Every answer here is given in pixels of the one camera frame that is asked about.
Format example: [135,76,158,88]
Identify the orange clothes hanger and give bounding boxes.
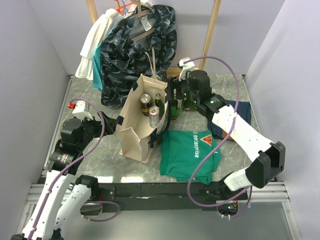
[114,0,132,14]

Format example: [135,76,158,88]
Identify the green printed t-shirt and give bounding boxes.
[159,130,217,182]

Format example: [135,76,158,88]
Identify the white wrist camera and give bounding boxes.
[68,100,93,121]
[178,57,196,81]

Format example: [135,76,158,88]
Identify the beige canvas tote bag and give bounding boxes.
[114,46,172,165]

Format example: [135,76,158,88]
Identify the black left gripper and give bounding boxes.
[77,110,118,150]

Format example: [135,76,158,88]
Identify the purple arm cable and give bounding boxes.
[27,98,121,238]
[183,56,253,221]

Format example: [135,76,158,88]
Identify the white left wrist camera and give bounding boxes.
[68,100,93,121]

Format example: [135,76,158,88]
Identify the red white beverage can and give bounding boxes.
[149,106,160,128]

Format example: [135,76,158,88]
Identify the white hanging garment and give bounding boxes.
[75,8,122,81]

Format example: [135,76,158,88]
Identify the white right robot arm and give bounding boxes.
[166,70,286,199]

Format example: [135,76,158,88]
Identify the dark patterned hanging shirt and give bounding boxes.
[100,4,178,108]

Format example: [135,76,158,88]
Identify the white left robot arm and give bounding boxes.
[11,113,117,240]

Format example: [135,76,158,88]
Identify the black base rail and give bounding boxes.
[99,181,241,211]

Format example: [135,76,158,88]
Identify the wooden clothes hanger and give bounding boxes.
[131,0,156,41]

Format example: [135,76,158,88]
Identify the wooden clothes rack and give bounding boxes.
[86,0,221,77]

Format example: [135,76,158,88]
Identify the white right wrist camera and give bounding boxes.
[178,57,196,81]

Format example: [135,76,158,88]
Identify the silver beverage can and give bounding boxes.
[139,93,152,117]

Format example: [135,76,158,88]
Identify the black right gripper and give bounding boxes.
[163,74,199,104]

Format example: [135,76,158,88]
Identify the folded blue jeans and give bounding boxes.
[207,101,252,140]

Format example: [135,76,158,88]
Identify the teal hanging garment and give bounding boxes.
[92,44,103,92]

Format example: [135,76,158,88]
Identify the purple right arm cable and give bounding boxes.
[183,56,253,221]

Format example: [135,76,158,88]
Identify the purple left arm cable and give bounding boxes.
[27,98,121,238]

